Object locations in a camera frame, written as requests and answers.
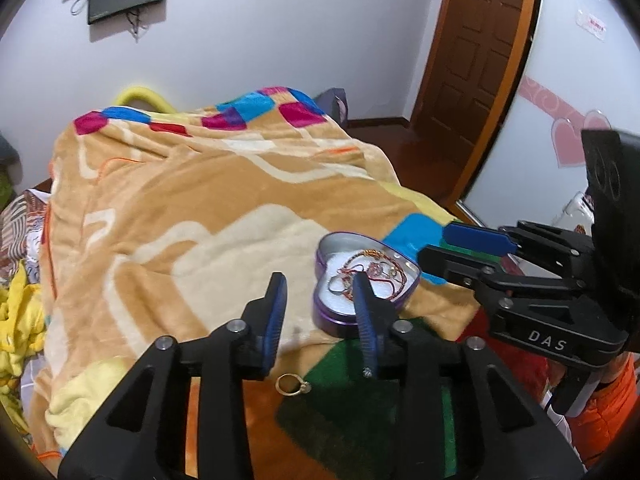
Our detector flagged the yellow cloth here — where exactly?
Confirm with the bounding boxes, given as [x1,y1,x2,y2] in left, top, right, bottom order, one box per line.
[0,260,49,442]

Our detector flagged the person's right forearm orange sleeve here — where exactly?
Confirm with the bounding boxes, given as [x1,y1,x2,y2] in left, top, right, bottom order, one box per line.
[565,350,640,469]

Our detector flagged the red beaded bracelet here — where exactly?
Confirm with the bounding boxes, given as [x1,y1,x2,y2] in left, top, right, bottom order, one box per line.
[334,250,403,307]

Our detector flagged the grey bag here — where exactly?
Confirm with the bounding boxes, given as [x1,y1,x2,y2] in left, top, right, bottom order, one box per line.
[313,87,349,127]

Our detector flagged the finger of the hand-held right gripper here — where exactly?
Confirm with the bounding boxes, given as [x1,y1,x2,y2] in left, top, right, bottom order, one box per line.
[442,219,597,282]
[417,243,587,312]

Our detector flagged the striped patterned cloth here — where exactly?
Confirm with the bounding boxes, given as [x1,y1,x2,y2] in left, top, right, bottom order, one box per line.
[0,189,52,282]

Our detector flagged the black hanging monitor cables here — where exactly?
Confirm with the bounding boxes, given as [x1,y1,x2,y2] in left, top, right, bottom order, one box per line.
[124,6,149,42]

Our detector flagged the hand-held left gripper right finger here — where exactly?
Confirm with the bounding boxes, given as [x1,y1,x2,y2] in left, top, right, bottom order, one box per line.
[351,275,587,480]

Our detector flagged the white suitcase with stickers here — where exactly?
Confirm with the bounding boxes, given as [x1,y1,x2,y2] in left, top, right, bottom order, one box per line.
[549,191,599,234]

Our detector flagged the gold ring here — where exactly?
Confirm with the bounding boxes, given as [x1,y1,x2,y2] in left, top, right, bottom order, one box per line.
[275,373,312,396]

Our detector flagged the thin charm bracelet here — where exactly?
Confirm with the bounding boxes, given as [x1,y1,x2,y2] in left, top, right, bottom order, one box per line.
[372,252,408,286]

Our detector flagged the purple heart-shaped tin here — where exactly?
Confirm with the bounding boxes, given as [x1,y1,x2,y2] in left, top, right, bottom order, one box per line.
[312,231,422,339]

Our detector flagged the small paper sign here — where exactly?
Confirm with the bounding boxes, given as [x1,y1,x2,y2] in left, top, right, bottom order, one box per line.
[574,7,609,39]

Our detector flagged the yellow foam tube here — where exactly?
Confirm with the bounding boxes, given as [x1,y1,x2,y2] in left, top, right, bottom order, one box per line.
[113,85,177,114]

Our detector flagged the colourful patchwork blanket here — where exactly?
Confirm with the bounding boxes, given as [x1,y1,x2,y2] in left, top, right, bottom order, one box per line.
[38,85,551,480]

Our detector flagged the brown wooden door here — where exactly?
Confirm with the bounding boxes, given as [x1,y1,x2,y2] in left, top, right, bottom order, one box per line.
[409,0,534,167]

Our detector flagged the white heart-print wardrobe door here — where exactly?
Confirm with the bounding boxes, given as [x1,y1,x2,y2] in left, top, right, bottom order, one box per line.
[459,0,640,242]

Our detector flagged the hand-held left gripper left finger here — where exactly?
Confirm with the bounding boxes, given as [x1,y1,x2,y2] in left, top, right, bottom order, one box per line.
[57,272,289,480]

